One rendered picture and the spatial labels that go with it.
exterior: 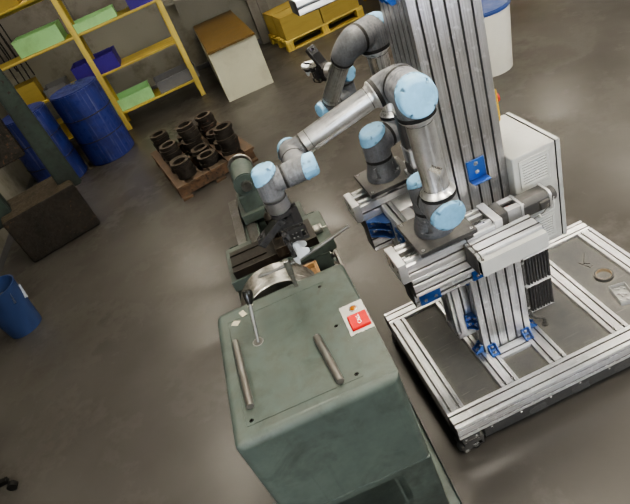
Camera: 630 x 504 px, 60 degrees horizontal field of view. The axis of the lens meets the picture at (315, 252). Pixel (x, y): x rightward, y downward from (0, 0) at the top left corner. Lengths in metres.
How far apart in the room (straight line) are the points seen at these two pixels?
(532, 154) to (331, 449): 1.32
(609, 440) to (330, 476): 1.47
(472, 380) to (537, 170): 1.04
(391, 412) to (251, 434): 0.38
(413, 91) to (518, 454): 1.78
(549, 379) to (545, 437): 0.27
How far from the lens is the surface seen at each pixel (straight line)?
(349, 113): 1.72
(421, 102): 1.61
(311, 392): 1.54
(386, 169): 2.39
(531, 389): 2.68
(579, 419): 2.87
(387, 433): 1.64
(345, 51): 2.21
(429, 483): 1.92
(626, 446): 2.81
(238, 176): 3.01
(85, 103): 7.66
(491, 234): 2.11
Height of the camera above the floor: 2.39
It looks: 35 degrees down
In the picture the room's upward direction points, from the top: 24 degrees counter-clockwise
